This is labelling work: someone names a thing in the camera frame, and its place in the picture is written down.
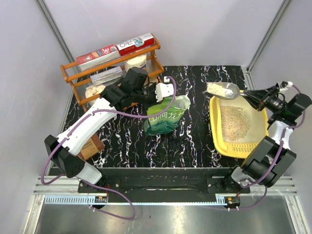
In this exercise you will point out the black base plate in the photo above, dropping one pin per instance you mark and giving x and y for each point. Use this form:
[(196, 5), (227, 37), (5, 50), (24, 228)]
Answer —
[(169, 185)]

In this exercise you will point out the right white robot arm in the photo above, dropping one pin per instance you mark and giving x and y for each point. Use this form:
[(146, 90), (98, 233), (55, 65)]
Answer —
[(269, 160)]

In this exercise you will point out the red grey wrap box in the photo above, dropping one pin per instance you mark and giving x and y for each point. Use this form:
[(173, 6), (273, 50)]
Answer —
[(97, 57)]

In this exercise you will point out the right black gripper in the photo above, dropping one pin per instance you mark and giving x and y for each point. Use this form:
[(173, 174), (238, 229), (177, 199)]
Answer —
[(258, 101)]

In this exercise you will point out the orange wooden shelf rack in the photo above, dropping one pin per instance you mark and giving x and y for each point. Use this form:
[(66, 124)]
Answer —
[(81, 80)]

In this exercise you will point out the grey metal scoop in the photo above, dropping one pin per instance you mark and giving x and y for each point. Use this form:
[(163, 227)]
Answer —
[(224, 90)]

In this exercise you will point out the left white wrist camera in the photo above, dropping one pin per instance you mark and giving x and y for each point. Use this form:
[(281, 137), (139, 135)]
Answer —
[(164, 89)]

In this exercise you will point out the brown scouring pad pack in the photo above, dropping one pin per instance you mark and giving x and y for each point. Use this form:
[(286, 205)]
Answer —
[(93, 146)]

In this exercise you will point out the green litter bag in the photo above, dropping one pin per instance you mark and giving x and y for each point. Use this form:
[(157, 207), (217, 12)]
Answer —
[(168, 121)]

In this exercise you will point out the yellow litter box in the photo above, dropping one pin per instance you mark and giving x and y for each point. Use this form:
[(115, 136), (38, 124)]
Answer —
[(236, 126)]

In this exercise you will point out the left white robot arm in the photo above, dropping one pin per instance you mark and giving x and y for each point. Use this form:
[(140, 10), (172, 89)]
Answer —
[(134, 88)]

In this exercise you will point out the red white foil box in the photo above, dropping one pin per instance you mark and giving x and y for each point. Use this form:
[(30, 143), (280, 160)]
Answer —
[(135, 44)]

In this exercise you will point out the clear plastic bag pack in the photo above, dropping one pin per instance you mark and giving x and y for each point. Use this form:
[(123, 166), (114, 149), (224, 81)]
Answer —
[(106, 76)]

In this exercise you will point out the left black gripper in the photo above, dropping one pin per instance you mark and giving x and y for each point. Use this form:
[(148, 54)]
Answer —
[(154, 101)]

